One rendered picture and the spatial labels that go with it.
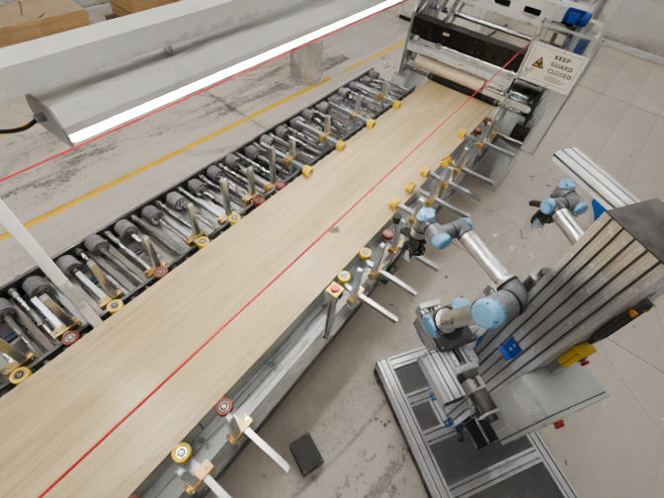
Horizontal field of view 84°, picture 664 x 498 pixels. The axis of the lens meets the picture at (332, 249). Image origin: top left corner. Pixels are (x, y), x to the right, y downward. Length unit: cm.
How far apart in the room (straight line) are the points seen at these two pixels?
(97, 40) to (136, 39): 8
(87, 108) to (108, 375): 154
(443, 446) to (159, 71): 255
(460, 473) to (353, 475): 68
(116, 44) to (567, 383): 202
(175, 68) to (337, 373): 245
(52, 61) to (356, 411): 261
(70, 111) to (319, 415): 245
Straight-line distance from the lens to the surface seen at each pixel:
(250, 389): 229
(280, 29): 121
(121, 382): 216
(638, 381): 408
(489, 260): 167
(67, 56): 89
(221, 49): 107
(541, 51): 415
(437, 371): 209
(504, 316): 153
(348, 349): 307
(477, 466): 285
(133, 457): 203
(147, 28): 96
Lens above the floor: 279
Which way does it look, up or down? 51 degrees down
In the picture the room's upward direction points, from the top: 8 degrees clockwise
